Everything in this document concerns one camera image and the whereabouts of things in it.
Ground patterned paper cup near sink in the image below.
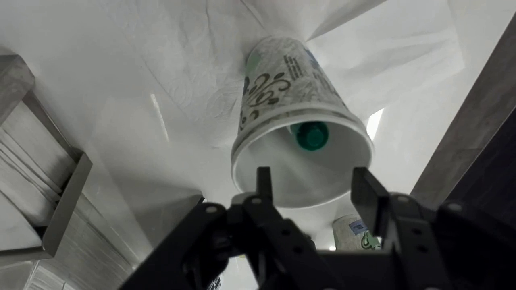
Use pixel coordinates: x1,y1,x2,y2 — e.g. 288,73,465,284
333,215,381,251

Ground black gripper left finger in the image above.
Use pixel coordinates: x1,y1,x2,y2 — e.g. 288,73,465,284
255,165,273,207

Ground patterned paper cup with marker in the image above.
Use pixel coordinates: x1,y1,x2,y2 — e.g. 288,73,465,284
231,36,375,207

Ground metal napkin holder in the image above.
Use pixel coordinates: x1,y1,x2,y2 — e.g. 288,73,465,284
0,54,92,263

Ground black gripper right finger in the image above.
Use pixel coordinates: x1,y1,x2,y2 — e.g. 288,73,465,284
352,167,391,228

